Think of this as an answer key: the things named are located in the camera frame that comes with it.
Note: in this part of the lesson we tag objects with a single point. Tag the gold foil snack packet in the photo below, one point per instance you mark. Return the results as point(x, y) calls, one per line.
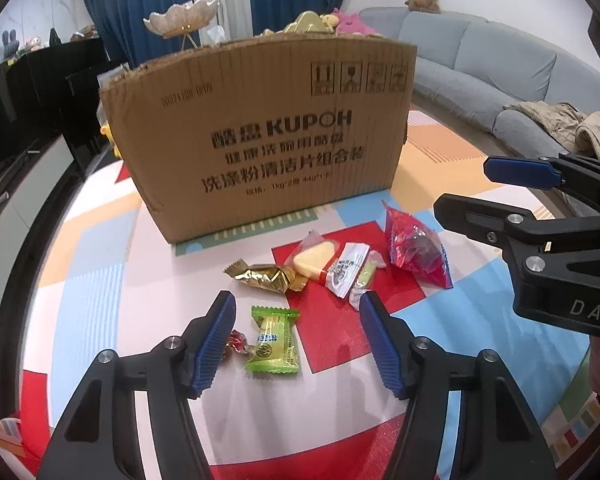
point(265, 277)

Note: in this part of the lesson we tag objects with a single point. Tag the beige jacket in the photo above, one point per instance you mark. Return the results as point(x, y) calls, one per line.
point(570, 125)

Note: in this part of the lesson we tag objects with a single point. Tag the black metronome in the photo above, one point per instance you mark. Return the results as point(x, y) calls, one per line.
point(54, 37)

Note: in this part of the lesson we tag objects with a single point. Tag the brown bag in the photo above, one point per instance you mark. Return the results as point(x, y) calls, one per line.
point(82, 34)

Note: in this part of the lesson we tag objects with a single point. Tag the grey corner sofa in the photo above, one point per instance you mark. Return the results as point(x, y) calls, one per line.
point(480, 70)

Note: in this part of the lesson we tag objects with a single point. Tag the grey television cabinet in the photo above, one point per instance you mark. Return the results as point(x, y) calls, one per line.
point(10, 230)

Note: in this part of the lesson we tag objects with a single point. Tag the clear packet with yellow cake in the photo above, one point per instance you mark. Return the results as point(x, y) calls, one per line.
point(315, 257)

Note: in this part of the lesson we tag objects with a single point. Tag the white printed snack packet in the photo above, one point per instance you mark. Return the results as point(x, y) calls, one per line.
point(345, 270)

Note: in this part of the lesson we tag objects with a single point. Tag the black upright piano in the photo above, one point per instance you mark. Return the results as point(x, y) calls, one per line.
point(75, 90)

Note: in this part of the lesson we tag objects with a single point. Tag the small red wrapped candy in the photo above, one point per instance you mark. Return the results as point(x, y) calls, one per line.
point(238, 344)

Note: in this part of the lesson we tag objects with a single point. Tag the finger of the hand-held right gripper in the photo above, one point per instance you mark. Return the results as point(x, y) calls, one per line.
point(480, 220)
point(522, 172)

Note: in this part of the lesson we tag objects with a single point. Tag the white two-tier shell tray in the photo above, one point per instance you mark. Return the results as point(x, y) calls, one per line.
point(180, 17)

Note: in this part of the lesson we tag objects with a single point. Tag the gold mountain-shaped box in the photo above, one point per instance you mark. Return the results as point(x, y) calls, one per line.
point(305, 22)

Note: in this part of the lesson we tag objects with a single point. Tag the yellow bear figure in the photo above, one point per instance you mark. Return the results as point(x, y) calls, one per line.
point(109, 137)

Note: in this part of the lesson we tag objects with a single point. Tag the pink plush toy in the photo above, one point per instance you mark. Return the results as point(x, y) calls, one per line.
point(352, 22)

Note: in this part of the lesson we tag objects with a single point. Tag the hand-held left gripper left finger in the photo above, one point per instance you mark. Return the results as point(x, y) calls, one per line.
point(212, 345)

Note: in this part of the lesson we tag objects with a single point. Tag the pale green candy packet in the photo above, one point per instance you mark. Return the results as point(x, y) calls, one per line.
point(369, 275)

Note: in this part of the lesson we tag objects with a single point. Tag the grey rabbit plush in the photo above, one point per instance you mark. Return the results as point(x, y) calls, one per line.
point(10, 42)

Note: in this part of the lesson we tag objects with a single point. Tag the black curved television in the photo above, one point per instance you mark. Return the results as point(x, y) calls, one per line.
point(0, 120)

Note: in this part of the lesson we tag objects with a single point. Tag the red snack packet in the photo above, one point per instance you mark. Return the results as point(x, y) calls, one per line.
point(412, 250)

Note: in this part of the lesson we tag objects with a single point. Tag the light green snack packet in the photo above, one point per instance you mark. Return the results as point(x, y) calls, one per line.
point(272, 345)

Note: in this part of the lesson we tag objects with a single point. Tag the pink doll plush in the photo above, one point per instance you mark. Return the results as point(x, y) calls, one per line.
point(32, 43)

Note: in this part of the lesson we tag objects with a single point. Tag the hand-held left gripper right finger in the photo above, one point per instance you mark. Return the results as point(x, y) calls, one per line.
point(382, 345)

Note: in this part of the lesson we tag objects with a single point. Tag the brown teddy bear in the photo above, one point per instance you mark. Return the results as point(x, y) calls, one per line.
point(422, 0)

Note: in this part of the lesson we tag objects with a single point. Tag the brown cardboard box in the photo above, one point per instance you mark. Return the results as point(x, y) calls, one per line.
point(255, 160)

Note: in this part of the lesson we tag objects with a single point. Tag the yellow plush toy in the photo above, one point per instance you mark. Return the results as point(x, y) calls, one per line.
point(329, 19)

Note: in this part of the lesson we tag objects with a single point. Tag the colourful patchwork tablecloth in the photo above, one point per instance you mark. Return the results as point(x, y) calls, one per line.
point(330, 320)

